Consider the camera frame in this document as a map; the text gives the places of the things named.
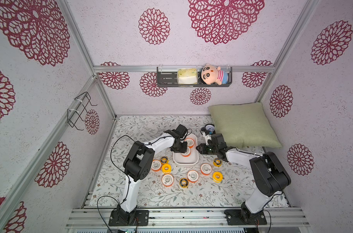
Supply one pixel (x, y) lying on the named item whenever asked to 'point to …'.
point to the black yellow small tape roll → (164, 160)
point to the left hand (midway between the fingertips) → (183, 151)
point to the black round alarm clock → (209, 129)
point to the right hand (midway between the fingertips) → (196, 145)
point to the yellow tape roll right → (217, 176)
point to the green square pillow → (245, 125)
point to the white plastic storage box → (193, 159)
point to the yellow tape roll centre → (166, 168)
